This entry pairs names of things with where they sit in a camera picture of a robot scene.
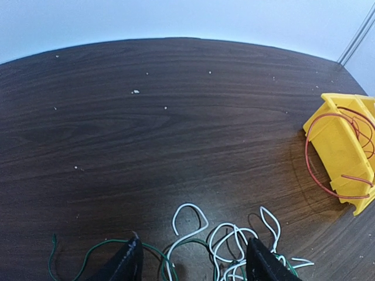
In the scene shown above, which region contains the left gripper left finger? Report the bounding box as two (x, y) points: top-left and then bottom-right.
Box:
(87, 236), (144, 281)

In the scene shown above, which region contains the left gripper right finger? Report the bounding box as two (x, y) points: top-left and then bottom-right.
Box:
(246, 238), (301, 281)

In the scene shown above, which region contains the white cable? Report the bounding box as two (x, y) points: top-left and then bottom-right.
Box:
(162, 203), (315, 281)

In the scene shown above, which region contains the left yellow bin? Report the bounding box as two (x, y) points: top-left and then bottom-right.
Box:
(303, 93), (374, 215)

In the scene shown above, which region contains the green cable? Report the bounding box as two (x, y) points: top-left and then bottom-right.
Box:
(48, 233), (299, 281)

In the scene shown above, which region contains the right aluminium frame post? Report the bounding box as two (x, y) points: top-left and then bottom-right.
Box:
(337, 4), (374, 67)

